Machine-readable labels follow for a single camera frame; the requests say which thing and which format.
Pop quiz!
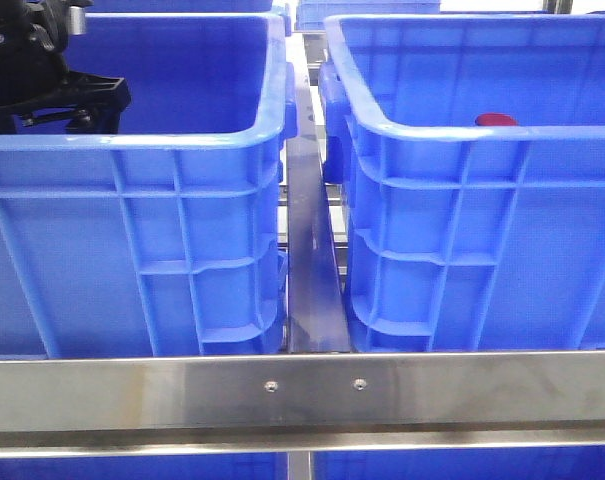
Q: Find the steel centre divider bar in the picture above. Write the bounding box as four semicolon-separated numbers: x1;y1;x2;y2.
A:
284;79;352;354

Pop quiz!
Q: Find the lower left blue bin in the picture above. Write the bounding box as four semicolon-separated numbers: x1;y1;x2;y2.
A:
0;453;287;479

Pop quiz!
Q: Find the rail screw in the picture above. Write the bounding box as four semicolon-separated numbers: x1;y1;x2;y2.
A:
353;378;368;391
264;380;278;392

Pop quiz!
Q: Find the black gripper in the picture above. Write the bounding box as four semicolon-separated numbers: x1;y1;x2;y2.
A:
0;1;131;135

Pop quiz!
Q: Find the rear left blue bin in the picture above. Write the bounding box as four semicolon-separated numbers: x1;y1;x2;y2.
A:
88;0;292;36

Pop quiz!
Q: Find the lower right blue bin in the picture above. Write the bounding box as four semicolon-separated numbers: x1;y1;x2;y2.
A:
315;446;605;480

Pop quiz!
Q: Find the steel front rail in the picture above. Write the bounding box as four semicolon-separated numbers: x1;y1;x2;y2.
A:
0;351;605;458

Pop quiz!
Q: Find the right blue plastic bin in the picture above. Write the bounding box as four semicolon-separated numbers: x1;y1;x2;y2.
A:
320;14;605;352

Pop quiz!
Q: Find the red button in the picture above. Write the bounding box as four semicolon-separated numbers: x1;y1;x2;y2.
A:
475;112;518;127

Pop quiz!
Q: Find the left blue plastic bin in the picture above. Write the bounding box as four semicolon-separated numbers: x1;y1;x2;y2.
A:
0;13;296;360

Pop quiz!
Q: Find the blue plastic bin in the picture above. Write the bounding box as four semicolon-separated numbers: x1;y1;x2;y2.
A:
320;14;605;352
0;13;296;360

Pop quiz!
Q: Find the right rail screw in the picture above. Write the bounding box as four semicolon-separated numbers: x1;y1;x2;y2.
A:
353;378;368;391

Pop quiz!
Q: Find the left rail screw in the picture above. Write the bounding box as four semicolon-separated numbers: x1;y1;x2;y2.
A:
264;380;278;392

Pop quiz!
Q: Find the rear right blue bin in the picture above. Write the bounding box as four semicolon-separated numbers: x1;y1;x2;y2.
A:
295;0;441;31

